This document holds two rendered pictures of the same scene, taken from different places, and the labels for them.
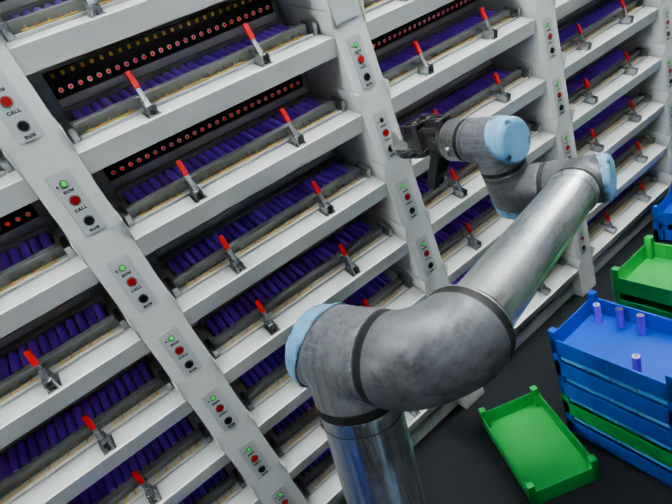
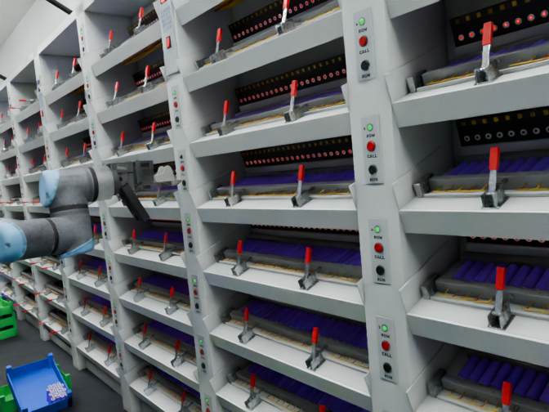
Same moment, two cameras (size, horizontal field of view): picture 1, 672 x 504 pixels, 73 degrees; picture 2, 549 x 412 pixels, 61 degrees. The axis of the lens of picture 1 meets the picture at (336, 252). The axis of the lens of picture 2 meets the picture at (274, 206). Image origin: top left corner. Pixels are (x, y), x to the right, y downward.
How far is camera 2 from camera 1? 1.97 m
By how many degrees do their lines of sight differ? 73
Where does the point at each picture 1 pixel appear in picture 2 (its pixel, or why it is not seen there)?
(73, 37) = (100, 64)
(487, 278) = not seen: outside the picture
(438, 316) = not seen: outside the picture
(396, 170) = (186, 203)
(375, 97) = (180, 137)
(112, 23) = (108, 59)
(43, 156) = (91, 110)
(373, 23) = (187, 78)
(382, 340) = not seen: outside the picture
